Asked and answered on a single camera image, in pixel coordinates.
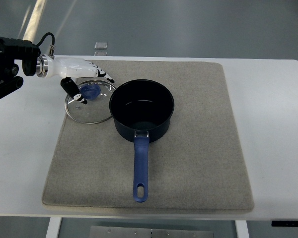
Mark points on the beige felt mat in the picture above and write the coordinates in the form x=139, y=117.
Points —
x=196, y=167

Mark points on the white table leg right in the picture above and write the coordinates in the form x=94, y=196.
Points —
x=242, y=229

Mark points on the metal plate under table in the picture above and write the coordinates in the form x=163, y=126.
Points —
x=120, y=232

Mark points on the white table leg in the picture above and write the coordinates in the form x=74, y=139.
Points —
x=53, y=227
x=242, y=229

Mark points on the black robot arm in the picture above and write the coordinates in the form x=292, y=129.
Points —
x=11, y=50

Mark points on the small clear floor plate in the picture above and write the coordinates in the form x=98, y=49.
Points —
x=101, y=45

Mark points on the black table control panel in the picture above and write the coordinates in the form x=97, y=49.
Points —
x=284, y=223

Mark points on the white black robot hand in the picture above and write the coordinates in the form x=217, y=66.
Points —
x=68, y=68

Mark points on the glass lid with blue knob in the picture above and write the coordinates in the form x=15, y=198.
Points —
x=97, y=93

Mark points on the dark blue saucepan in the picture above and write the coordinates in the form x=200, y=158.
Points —
x=142, y=110

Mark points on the white table leg left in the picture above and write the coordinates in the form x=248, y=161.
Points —
x=53, y=227

